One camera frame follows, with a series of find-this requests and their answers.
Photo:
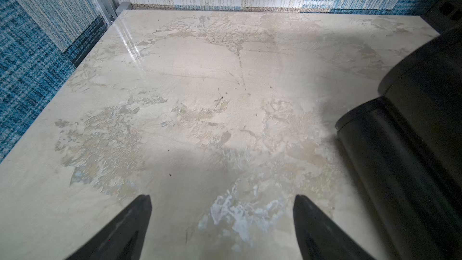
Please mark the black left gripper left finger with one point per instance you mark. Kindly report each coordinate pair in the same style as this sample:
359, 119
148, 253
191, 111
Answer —
123, 237

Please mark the black drawer cabinet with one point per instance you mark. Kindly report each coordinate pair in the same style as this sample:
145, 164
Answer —
406, 147

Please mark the black mesh file holder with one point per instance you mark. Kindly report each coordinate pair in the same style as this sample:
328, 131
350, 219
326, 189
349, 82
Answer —
444, 15

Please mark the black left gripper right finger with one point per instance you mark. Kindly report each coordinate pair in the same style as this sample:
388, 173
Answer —
319, 238

